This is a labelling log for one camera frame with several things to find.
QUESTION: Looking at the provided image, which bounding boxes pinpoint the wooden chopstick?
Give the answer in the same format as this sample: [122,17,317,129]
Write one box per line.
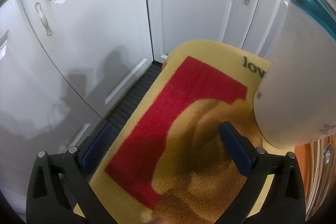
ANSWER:
[314,137,326,214]
[308,139,321,219]

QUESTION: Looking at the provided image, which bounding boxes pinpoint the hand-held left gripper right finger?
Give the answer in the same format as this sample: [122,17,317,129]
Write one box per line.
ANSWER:
[219,121,307,224]

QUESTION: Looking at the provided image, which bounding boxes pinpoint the black ribbed toe kick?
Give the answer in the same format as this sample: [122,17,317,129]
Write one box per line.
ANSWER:
[62,61,164,214]

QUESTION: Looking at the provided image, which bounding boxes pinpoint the white cabinet door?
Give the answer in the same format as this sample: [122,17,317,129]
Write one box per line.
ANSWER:
[19,0,154,119]
[143,0,266,62]
[240,0,293,60]
[0,0,104,203]

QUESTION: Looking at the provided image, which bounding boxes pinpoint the yellow red orange printed blanket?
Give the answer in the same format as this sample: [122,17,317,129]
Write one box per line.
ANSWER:
[73,40,313,224]

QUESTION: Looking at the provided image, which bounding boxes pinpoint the metal spoon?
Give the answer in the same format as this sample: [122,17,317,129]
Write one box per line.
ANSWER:
[322,144,333,164]

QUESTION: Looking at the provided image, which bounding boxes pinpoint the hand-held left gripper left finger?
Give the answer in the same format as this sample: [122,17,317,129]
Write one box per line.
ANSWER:
[26,120,118,224]

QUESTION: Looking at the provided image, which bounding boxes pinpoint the floral white utensil holder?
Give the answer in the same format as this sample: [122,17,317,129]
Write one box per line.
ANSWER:
[253,0,336,149]

